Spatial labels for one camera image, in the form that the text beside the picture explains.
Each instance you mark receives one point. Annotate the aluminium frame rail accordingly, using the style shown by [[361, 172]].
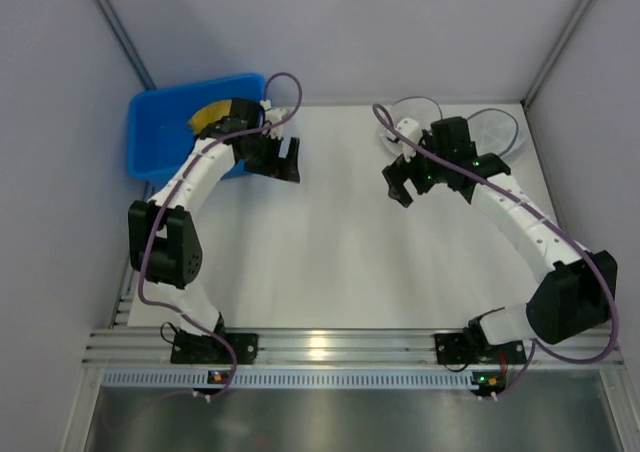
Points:
[[277, 348]]

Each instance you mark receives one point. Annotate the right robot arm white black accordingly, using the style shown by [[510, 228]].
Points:
[[575, 287]]

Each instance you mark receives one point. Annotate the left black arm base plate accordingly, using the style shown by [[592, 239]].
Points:
[[189, 349]]

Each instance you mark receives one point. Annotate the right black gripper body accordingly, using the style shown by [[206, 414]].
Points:
[[409, 178]]

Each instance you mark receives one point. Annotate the yellow garment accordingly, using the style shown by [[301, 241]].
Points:
[[209, 114]]

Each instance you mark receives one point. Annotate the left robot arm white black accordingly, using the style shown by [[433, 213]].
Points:
[[164, 246]]

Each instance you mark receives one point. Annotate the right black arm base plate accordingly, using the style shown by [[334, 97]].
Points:
[[467, 347]]

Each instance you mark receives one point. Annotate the slotted grey cable duct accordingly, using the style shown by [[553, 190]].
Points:
[[300, 379]]

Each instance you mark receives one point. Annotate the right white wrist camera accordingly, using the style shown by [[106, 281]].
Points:
[[409, 134]]

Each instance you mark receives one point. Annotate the blue plastic bin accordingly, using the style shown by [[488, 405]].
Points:
[[159, 140]]

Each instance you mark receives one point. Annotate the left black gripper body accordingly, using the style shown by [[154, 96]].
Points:
[[273, 160]]

